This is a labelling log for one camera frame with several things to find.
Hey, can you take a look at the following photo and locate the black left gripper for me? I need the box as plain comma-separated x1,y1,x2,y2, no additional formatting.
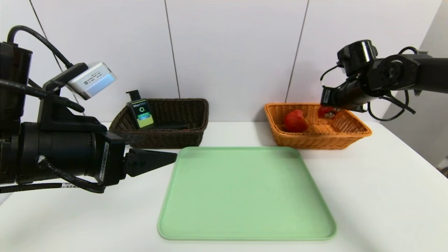
38,122,177,186

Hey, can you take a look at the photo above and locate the black leather pouch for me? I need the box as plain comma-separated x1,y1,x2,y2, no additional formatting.
150,121,189,131

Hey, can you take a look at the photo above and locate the black pump bottle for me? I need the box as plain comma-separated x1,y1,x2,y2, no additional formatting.
126,90,154,129

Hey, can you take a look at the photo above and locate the red apple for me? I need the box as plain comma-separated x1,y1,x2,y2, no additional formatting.
283,109,309,133

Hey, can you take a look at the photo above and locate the red milk carton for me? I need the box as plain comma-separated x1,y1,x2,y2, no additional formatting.
317,106,338,120

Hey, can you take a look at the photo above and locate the dark brown wicker basket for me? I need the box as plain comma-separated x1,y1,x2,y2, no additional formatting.
109,98,210,150

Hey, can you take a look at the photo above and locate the orange wicker basket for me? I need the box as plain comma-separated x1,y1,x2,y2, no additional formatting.
264,103,372,150

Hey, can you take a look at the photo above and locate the light green plastic tray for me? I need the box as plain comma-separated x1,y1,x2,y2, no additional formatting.
157,146,336,240

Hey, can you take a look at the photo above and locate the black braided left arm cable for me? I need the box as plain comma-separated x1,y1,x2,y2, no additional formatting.
0,157,106,194

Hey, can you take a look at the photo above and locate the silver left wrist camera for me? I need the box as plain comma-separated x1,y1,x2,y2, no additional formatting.
66,62,117,100

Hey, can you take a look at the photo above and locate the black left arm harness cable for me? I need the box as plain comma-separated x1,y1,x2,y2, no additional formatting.
0,79,85,113

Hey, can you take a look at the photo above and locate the black left camera cable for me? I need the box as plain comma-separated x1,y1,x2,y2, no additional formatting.
7,25,75,69

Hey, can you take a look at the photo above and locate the black camera cable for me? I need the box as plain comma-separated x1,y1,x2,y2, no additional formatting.
7,25,75,69
320,64,347,92

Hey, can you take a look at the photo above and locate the black right camera cable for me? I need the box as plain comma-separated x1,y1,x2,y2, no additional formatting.
320,64,347,92

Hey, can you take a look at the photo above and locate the black right wrist loop cable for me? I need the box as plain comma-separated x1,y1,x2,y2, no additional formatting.
367,90,417,121

